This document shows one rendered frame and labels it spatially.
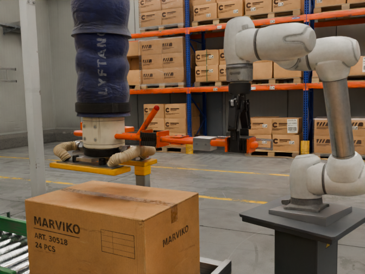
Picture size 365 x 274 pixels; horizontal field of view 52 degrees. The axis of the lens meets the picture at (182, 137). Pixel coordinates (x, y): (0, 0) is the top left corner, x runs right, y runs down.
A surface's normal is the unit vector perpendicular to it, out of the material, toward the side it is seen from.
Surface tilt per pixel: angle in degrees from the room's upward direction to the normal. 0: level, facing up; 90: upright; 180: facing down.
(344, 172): 105
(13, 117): 90
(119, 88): 78
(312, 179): 84
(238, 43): 89
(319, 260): 90
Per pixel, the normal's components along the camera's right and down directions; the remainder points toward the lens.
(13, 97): 0.90, 0.02
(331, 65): -0.46, 0.49
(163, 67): -0.43, 0.10
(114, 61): 0.59, -0.26
